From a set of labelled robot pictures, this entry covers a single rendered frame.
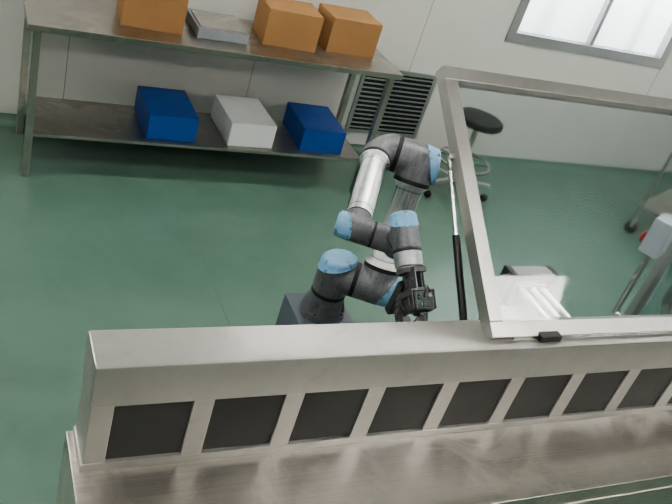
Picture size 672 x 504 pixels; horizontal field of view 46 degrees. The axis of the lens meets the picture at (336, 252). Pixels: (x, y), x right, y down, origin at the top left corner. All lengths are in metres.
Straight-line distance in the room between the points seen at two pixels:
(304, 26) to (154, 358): 3.86
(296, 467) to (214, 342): 0.28
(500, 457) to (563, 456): 0.14
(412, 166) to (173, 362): 1.43
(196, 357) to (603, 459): 0.88
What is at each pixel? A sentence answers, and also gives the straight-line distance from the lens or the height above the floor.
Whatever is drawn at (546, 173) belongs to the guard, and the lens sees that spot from 1.68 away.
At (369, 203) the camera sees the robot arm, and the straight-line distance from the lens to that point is 2.23.
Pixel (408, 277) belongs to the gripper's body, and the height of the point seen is 1.37.
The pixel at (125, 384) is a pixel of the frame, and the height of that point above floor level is 1.62.
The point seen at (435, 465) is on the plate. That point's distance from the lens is 1.48.
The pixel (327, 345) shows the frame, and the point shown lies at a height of 1.65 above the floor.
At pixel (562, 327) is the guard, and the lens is 1.55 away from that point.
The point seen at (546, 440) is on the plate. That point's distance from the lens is 1.66.
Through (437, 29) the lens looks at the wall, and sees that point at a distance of 5.89.
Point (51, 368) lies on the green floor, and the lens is 3.56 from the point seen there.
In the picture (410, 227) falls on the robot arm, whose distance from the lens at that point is 2.07.
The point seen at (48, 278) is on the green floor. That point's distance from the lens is 4.03.
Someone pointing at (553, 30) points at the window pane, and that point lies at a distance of 6.51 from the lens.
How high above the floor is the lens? 2.44
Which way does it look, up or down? 31 degrees down
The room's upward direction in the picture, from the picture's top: 19 degrees clockwise
